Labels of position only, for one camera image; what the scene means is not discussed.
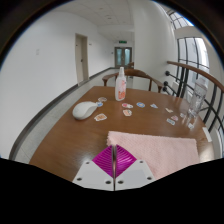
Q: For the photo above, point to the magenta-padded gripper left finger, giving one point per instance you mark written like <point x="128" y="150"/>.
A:
<point x="100" y="176"/>

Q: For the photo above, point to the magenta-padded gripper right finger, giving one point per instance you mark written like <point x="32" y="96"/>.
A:
<point x="131" y="176"/>

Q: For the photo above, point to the pink terry towel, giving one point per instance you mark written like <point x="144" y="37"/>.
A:
<point x="160" y="150"/>

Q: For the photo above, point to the orange white rectangular sticker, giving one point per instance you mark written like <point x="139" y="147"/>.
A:
<point x="100" y="117"/>

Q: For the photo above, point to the orange square sticker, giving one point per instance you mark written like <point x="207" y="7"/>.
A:
<point x="127" y="112"/>

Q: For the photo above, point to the teal white small sticker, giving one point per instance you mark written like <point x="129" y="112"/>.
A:
<point x="170" y="121"/>

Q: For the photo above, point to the pink white oval sticker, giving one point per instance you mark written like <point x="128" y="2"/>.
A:
<point x="127" y="105"/>

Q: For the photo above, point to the small blue round sticker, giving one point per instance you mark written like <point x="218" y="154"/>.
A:
<point x="99" y="104"/>

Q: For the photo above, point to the blue orange round sticker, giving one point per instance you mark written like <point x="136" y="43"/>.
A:
<point x="140" y="104"/>

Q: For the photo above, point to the light blue small sticker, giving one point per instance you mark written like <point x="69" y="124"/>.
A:
<point x="153" y="106"/>

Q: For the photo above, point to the pale yellow small sticker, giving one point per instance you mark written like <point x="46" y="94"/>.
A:
<point x="169" y="110"/>

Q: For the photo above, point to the small pink round sticker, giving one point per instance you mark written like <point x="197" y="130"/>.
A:
<point x="102" y="99"/>

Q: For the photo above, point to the white blue small sticker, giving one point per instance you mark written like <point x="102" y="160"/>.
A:
<point x="191" y="126"/>

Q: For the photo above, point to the white paper card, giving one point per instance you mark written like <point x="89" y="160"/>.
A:
<point x="207" y="134"/>

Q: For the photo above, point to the clear plastic water bottle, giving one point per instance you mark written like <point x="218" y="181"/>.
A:
<point x="197" y="96"/>

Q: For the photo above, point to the brown wooden armchair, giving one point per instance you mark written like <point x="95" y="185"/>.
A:
<point x="133" y="72"/>

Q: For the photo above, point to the grey glazed double door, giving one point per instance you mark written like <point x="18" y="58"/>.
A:
<point x="123" y="57"/>

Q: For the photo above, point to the beige single door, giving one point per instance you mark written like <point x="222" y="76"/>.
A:
<point x="81" y="58"/>

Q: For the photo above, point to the wooden handrail black bar railing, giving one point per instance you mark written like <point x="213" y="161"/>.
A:
<point x="196" y="71"/>

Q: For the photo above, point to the green exit sign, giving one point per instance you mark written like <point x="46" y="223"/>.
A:
<point x="123" y="42"/>

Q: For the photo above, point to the tall black framed window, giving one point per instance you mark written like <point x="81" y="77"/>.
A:
<point x="200" y="53"/>

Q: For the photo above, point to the small arched upper window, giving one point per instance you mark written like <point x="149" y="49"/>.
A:
<point x="181" y="21"/>

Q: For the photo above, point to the white wall switch plate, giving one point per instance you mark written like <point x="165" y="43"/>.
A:
<point x="37" y="52"/>

